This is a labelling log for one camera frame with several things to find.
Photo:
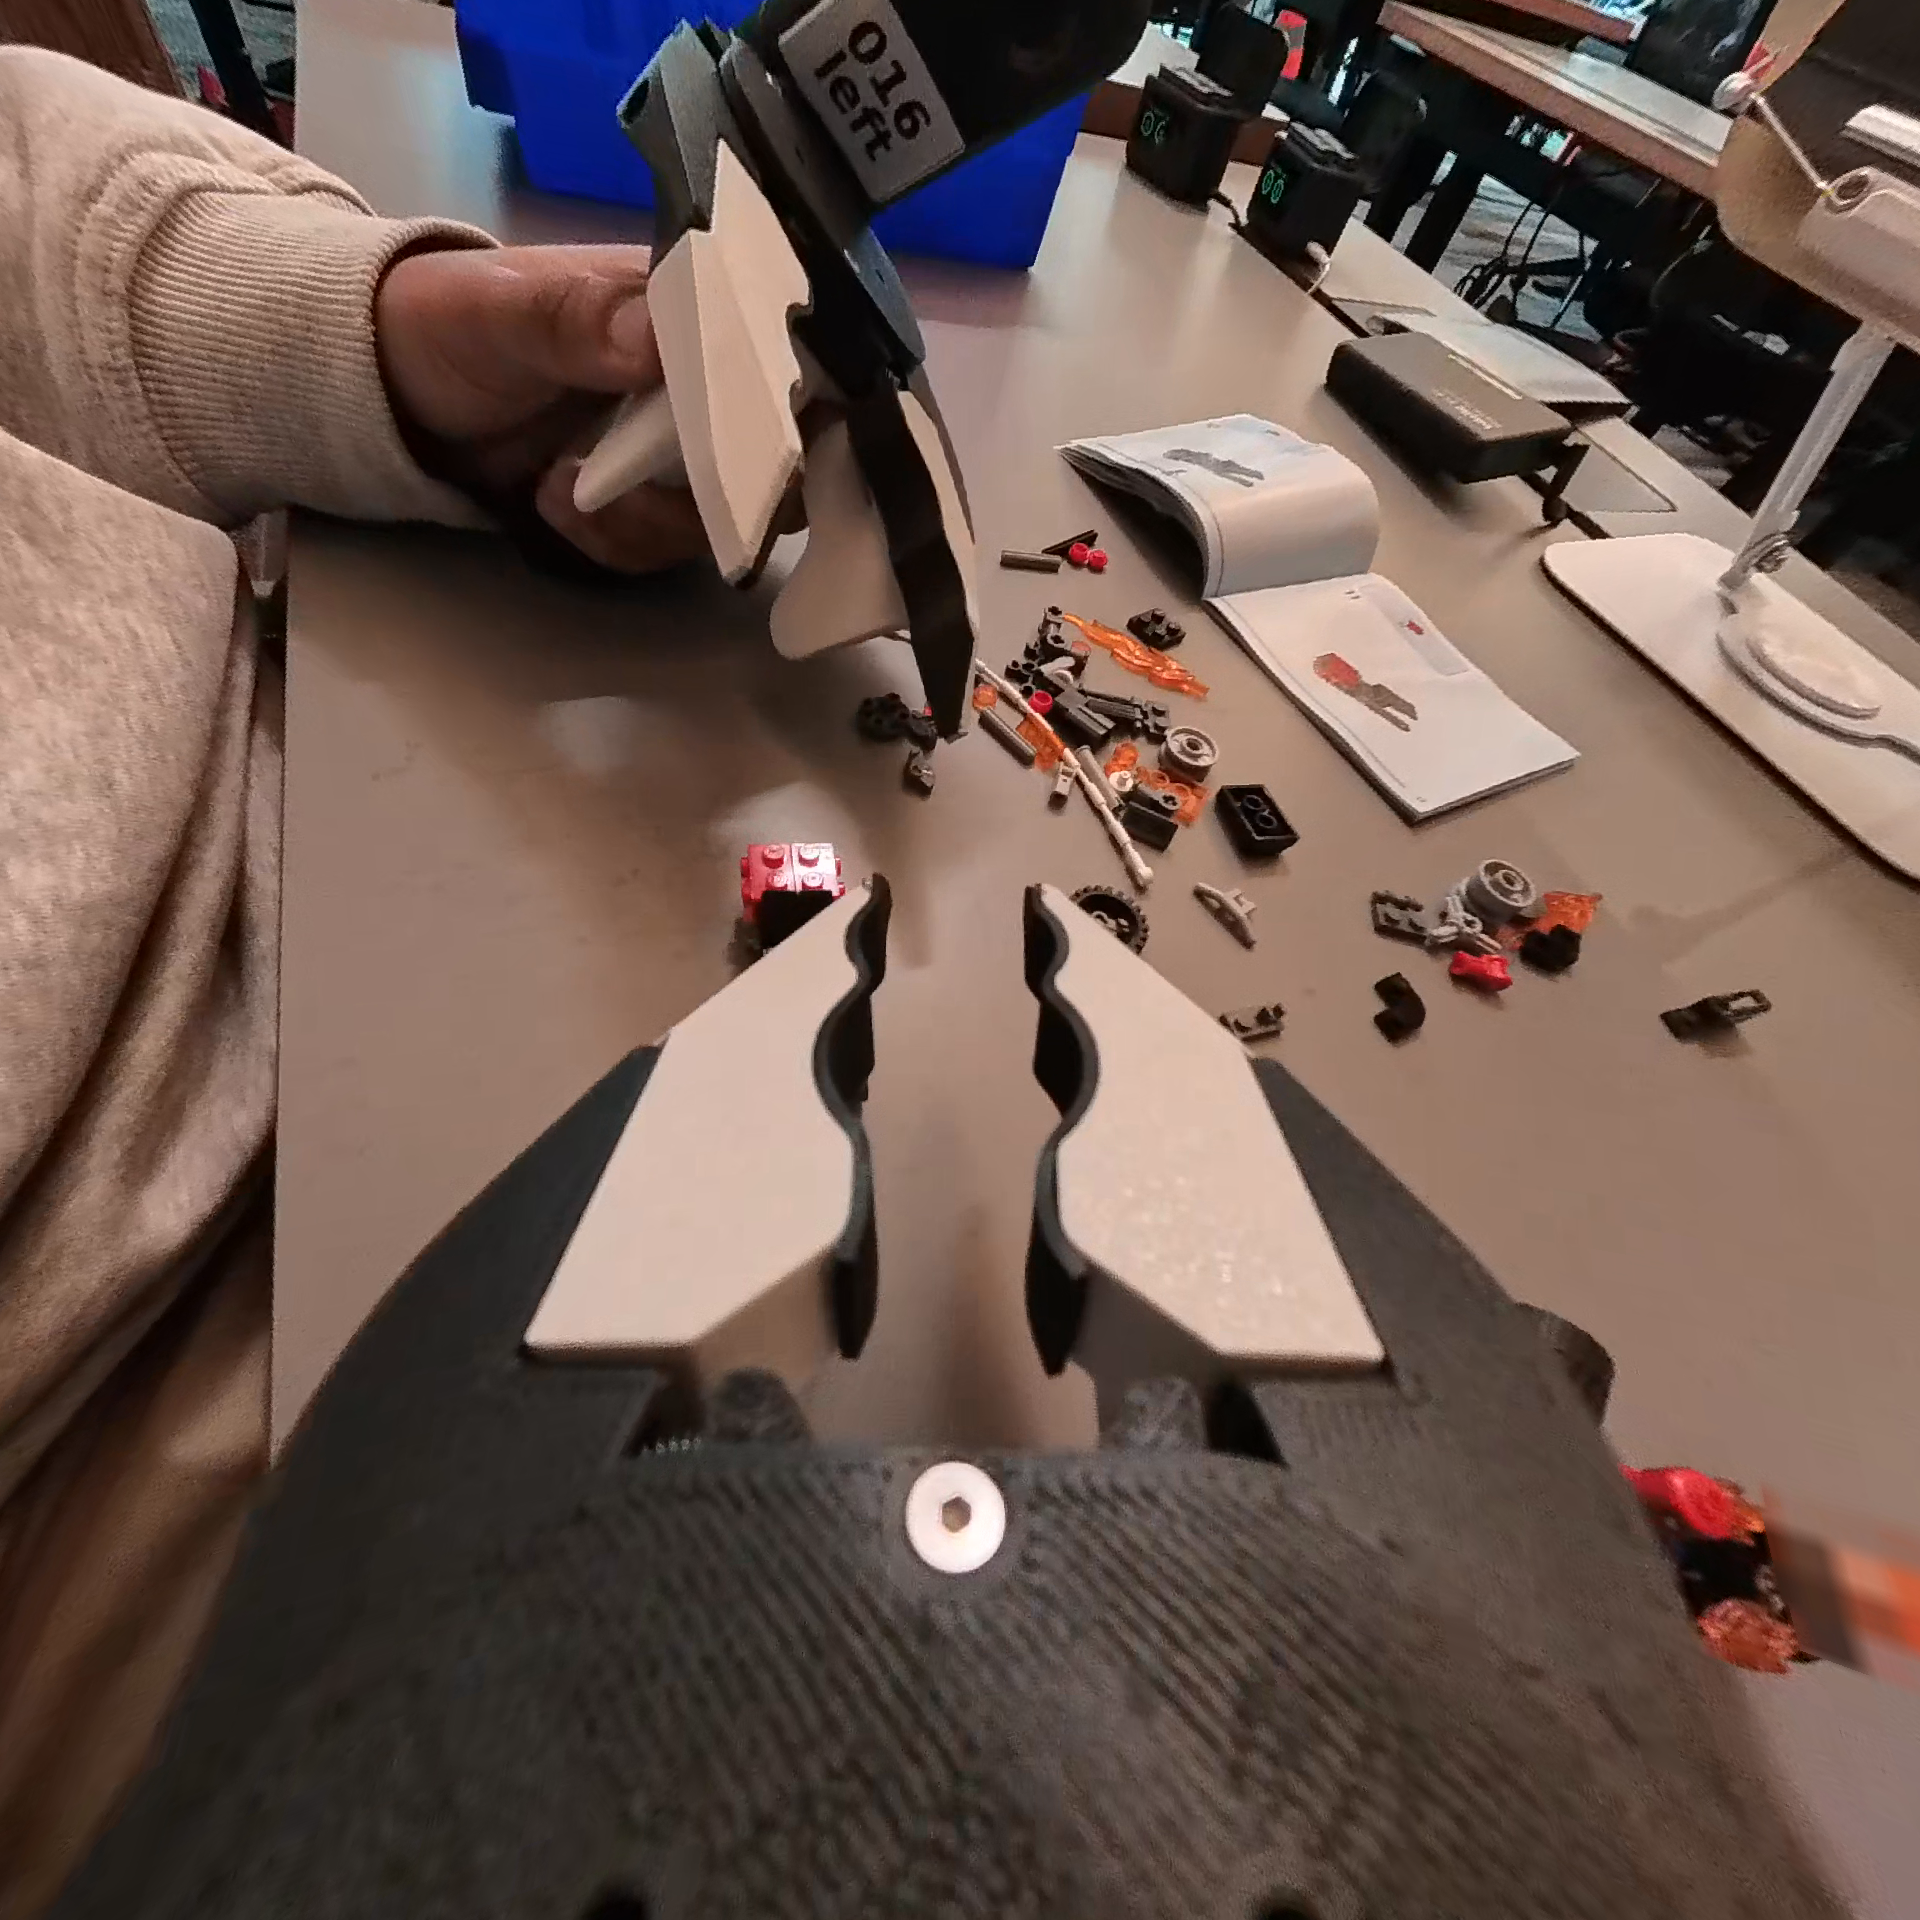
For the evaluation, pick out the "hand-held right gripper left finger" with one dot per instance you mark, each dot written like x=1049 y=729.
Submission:
x=705 y=1185

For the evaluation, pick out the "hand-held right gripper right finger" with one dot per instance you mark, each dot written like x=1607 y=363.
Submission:
x=1201 y=1215

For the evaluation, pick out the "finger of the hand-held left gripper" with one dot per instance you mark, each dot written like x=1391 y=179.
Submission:
x=729 y=376
x=857 y=585

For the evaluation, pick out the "small black lego brick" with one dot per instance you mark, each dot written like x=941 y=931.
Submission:
x=897 y=720

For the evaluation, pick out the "lego pieces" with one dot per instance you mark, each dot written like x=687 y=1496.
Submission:
x=1109 y=704

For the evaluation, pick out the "lego instruction booklet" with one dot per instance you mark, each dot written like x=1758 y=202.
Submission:
x=1321 y=523

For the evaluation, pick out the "person's left forearm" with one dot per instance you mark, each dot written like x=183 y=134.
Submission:
x=181 y=270

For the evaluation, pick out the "red lego assembly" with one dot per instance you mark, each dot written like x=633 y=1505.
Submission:
x=796 y=885

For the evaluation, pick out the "black lego wheel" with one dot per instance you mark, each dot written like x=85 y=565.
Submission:
x=1119 y=915

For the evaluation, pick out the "person's left hand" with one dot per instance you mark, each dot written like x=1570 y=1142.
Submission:
x=510 y=359

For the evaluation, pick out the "black charger with green light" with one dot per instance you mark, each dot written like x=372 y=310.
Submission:
x=1185 y=135
x=1302 y=195

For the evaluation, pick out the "blue plastic bin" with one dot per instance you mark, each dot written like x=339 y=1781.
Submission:
x=586 y=106

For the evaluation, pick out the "flat black box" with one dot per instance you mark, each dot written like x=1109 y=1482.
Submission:
x=1442 y=398

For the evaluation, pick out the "wooden background desk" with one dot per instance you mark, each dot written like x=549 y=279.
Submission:
x=1577 y=77

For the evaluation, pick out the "red orange plastic packet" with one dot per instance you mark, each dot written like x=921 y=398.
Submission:
x=1724 y=1559

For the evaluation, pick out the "person's torso in beige sweater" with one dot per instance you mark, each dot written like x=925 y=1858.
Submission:
x=107 y=839

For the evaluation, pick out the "white stand with flat base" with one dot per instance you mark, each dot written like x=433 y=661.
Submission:
x=1724 y=661

